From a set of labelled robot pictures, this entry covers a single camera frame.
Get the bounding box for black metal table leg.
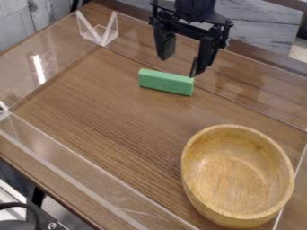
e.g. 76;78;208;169
27;186;45;208

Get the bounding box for green rectangular block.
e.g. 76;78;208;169
138;68;195;96

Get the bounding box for black cable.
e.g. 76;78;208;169
0;202;41;230

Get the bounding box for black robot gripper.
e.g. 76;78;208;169
150;0;234;77

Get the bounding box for brown wooden bowl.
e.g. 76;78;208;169
182;124;295;228

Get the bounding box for clear acrylic corner bracket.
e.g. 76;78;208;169
76;11;119;47

